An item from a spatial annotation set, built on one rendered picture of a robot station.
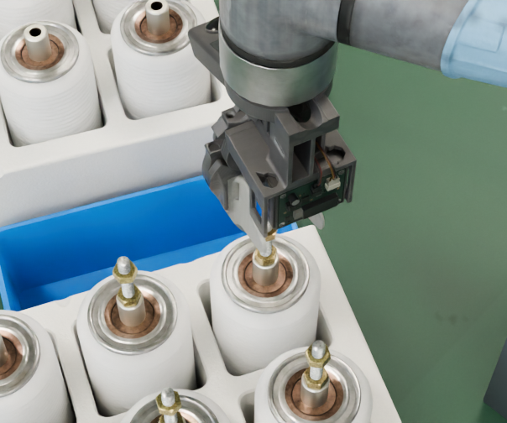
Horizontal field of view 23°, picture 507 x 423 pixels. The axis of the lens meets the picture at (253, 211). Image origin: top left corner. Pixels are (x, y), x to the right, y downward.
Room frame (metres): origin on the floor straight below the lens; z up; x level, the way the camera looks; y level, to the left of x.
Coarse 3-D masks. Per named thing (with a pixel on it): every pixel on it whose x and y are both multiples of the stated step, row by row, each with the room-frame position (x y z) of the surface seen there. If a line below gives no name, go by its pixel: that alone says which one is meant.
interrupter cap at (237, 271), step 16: (272, 240) 0.55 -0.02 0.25; (240, 256) 0.54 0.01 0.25; (288, 256) 0.54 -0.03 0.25; (304, 256) 0.54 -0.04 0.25; (224, 272) 0.52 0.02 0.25; (240, 272) 0.52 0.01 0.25; (288, 272) 0.52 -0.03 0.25; (304, 272) 0.52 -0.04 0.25; (224, 288) 0.51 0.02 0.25; (240, 288) 0.51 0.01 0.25; (256, 288) 0.51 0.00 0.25; (272, 288) 0.51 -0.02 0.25; (288, 288) 0.51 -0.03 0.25; (304, 288) 0.51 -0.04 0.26; (240, 304) 0.49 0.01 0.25; (256, 304) 0.49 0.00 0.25; (272, 304) 0.49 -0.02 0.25; (288, 304) 0.49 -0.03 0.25
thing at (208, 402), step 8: (160, 392) 0.41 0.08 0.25; (184, 392) 0.41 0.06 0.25; (192, 392) 0.41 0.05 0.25; (144, 400) 0.40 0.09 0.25; (200, 400) 0.40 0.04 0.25; (208, 400) 0.41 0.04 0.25; (136, 408) 0.40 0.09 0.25; (216, 408) 0.40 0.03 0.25; (128, 416) 0.39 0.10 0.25; (216, 416) 0.39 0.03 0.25; (224, 416) 0.39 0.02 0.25
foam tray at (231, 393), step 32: (320, 256) 0.58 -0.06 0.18; (192, 288) 0.55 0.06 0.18; (64, 320) 0.51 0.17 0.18; (192, 320) 0.51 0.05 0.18; (320, 320) 0.53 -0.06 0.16; (352, 320) 0.51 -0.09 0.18; (64, 352) 0.48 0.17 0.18; (352, 352) 0.48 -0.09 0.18; (224, 384) 0.45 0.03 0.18; (256, 384) 0.45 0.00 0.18; (384, 384) 0.45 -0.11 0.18; (96, 416) 0.42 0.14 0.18; (384, 416) 0.42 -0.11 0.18
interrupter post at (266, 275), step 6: (276, 258) 0.52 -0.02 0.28; (258, 264) 0.51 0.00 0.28; (270, 264) 0.51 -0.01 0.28; (276, 264) 0.51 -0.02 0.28; (258, 270) 0.51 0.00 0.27; (264, 270) 0.51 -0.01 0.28; (270, 270) 0.51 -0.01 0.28; (276, 270) 0.51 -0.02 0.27; (258, 276) 0.51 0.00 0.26; (264, 276) 0.51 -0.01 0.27; (270, 276) 0.51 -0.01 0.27; (276, 276) 0.52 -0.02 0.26; (258, 282) 0.51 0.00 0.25; (264, 282) 0.51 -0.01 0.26; (270, 282) 0.51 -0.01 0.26
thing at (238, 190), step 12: (228, 180) 0.50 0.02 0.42; (240, 180) 0.50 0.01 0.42; (228, 192) 0.50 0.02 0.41; (240, 192) 0.50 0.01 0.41; (228, 204) 0.50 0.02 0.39; (240, 204) 0.50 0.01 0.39; (240, 216) 0.50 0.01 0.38; (240, 228) 0.51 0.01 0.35; (252, 228) 0.48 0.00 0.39; (252, 240) 0.48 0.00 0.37; (264, 240) 0.47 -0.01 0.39; (264, 252) 0.47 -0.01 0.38
